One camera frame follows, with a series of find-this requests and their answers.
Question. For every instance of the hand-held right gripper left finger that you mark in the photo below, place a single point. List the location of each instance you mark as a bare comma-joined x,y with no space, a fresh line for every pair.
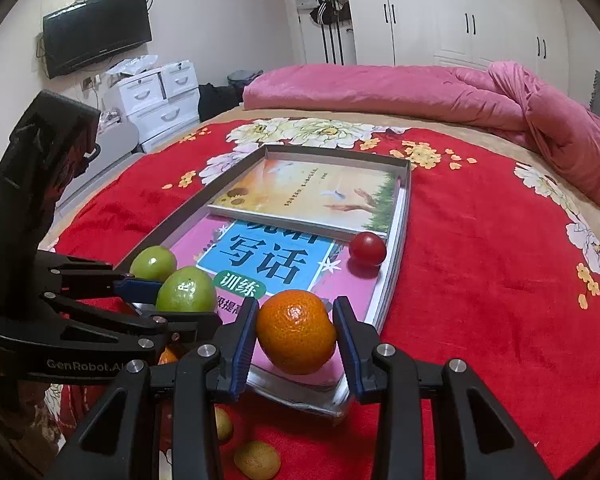
242,347

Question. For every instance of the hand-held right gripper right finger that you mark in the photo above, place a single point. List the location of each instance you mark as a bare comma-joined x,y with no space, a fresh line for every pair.
350,355

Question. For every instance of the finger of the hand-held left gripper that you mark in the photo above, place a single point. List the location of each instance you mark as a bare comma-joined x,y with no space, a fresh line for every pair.
145,327
140,289

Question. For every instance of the green apple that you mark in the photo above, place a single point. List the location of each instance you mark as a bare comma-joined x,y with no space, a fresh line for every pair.
186,290
152,262

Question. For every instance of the orange mandarin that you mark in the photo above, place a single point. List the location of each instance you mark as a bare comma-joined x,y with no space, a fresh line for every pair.
295,332
167,357

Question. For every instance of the red cherry tomato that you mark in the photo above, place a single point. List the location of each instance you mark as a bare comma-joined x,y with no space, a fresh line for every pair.
366,248

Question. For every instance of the shallow grey cardboard box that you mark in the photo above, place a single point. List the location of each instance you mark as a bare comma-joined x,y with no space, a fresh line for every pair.
330,154

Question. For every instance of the pink workbook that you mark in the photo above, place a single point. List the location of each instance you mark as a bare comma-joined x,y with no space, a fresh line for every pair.
350,287

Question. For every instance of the red floral blanket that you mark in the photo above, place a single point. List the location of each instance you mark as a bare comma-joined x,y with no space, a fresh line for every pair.
480,285

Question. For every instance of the white drawer cabinet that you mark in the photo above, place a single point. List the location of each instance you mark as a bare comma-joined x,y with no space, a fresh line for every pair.
155,105

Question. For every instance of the clear plastic bags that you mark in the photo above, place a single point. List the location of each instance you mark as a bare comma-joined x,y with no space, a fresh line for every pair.
130,66

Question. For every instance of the sunflower cover book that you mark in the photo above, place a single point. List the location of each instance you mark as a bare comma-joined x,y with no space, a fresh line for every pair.
305,190

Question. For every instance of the black bag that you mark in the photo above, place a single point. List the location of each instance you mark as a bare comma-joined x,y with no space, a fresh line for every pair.
217,102

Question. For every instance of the dark waste bin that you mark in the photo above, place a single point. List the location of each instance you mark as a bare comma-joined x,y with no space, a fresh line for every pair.
242,80

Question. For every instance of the pink duvet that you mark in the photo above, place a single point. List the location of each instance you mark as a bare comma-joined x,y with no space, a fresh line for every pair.
380,90

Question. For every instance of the white door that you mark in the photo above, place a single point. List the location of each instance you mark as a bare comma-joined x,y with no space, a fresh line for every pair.
312,40

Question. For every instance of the hanging black bags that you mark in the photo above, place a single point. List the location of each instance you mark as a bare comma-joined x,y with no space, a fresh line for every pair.
325,5

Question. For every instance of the white wardrobe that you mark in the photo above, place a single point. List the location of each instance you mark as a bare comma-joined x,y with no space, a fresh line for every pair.
430,10

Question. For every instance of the black wall television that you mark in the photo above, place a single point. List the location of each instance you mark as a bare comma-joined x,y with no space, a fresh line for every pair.
97,32

